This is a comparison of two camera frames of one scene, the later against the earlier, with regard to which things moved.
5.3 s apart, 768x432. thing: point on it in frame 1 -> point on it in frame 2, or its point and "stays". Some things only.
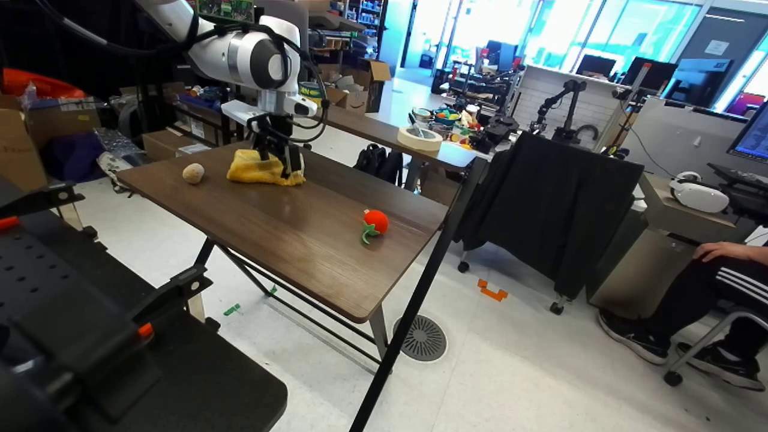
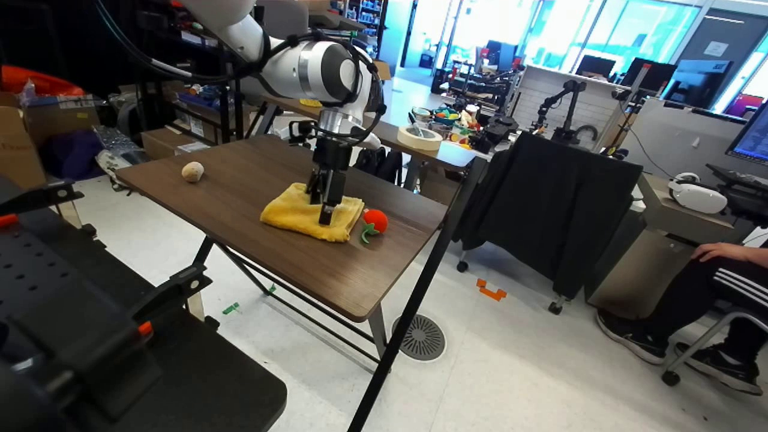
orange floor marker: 498,297 stays
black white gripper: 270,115 -> 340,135
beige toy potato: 193,171 stays
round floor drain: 427,342 stays
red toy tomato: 375,221 stays
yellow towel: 247,167 -> 295,215
